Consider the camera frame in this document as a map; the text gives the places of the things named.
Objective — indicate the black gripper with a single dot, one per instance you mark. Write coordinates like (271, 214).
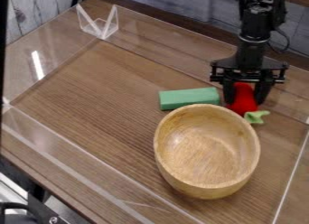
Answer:
(228, 71)

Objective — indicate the red plush fruit green stem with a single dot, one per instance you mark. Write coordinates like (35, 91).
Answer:
(245, 106)

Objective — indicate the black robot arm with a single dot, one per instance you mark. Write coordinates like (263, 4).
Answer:
(261, 18)

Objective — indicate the green rectangular block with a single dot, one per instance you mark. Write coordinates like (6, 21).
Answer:
(173, 99)

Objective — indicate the wooden bowl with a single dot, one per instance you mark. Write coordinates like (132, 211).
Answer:
(207, 151)

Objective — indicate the black equipment under table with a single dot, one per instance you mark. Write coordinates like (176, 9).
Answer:
(30, 212)

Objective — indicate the clear acrylic tray enclosure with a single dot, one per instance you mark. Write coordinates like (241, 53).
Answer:
(81, 117)

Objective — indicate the clear acrylic corner bracket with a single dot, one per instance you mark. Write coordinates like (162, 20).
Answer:
(100, 27)

